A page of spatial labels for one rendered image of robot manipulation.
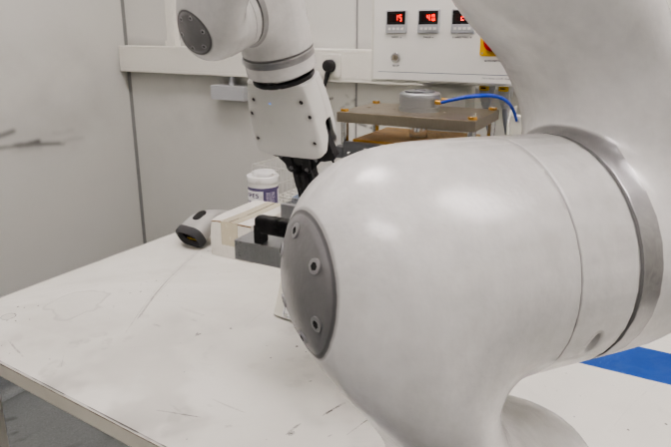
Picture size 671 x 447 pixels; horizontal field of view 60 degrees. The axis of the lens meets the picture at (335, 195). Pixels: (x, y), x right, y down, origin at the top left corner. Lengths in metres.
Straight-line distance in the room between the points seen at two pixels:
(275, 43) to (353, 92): 1.20
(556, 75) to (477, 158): 0.08
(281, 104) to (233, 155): 1.50
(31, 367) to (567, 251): 0.92
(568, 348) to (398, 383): 0.08
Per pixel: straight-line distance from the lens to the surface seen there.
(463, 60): 1.25
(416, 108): 1.12
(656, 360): 1.09
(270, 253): 0.81
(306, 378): 0.92
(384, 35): 1.31
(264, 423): 0.84
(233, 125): 2.16
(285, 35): 0.65
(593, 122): 0.31
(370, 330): 0.22
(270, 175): 1.54
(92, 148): 2.45
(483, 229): 0.23
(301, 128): 0.70
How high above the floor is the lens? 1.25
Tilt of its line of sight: 16 degrees down
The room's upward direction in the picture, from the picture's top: straight up
